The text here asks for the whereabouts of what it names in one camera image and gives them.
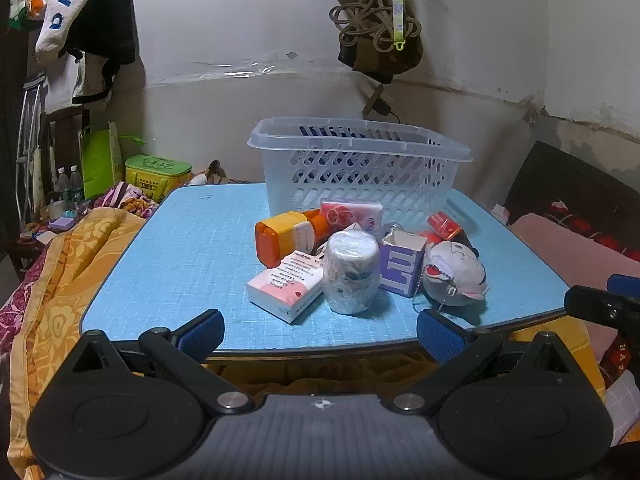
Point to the dark wooden chair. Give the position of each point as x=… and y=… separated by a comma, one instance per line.
x=65, y=117

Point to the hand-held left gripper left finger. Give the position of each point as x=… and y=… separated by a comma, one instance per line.
x=202, y=332

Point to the white garment with blue letters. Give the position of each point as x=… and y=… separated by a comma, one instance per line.
x=65, y=15

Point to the red plaid cloth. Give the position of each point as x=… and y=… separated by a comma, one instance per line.
x=570, y=217

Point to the orange bottle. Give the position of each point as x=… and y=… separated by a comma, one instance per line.
x=280, y=237

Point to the black charger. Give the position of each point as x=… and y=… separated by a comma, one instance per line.
x=384, y=107

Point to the clear water bottle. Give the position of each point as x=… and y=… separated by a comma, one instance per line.
x=62, y=187
x=76, y=187

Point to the pink cloth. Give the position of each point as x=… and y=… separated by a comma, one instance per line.
x=575, y=255

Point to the clear plastic slotted basket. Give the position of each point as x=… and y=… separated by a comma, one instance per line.
x=350, y=180

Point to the pink tissue pack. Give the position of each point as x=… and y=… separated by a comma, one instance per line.
x=350, y=215

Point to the white roll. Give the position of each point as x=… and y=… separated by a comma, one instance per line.
x=350, y=270

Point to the metal crutch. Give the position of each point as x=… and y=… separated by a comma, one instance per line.
x=25, y=125

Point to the dark wooden headboard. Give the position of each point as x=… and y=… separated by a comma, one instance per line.
x=575, y=180

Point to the black garment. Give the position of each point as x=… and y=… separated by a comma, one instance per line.
x=110, y=30

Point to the white cloth with black trim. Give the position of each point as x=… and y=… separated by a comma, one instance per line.
x=80, y=77

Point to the pink floral quilt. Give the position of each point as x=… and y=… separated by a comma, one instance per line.
x=125, y=199

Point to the red printed cloth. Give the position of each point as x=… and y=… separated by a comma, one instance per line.
x=620, y=355

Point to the wooden wall block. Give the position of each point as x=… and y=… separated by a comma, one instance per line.
x=372, y=100

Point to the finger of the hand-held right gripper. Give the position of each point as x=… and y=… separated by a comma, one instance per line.
x=625, y=283
x=595, y=306

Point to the small white box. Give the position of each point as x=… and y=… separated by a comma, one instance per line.
x=500, y=212

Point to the pink and white box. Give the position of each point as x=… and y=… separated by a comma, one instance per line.
x=285, y=285

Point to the small red box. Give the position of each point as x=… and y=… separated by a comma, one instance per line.
x=442, y=222

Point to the green paper bag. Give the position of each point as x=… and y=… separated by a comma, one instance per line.
x=100, y=165

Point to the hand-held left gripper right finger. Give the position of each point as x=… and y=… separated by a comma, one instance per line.
x=440, y=340

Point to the orange floral blanket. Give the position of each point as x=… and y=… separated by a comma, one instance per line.
x=75, y=260

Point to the camouflage bag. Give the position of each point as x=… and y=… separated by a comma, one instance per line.
x=380, y=62

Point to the purple and white box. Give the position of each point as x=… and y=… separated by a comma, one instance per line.
x=400, y=270

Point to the white and green plastic bag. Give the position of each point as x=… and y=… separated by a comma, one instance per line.
x=19, y=5

